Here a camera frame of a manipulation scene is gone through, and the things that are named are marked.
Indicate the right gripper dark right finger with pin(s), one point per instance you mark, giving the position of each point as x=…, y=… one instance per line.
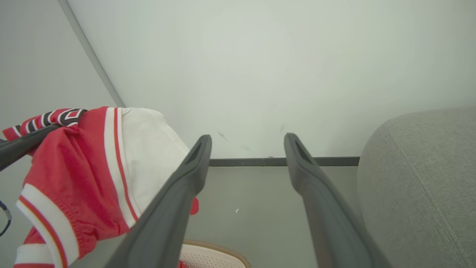
x=327, y=216

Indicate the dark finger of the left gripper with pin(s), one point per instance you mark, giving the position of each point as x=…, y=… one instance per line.
x=22, y=147

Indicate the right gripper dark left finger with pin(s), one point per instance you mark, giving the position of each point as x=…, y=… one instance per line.
x=167, y=216

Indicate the red and white garment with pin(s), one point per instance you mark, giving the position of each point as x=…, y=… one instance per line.
x=181, y=265

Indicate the red jersey with black print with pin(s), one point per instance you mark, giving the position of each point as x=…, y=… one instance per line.
x=85, y=167

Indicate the grey fabric sofa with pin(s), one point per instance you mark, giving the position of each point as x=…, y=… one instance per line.
x=420, y=186

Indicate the white perforated laundry basket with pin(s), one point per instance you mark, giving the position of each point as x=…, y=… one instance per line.
x=212, y=257

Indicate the black baseboard strip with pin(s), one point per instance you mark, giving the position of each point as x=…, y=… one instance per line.
x=245, y=162

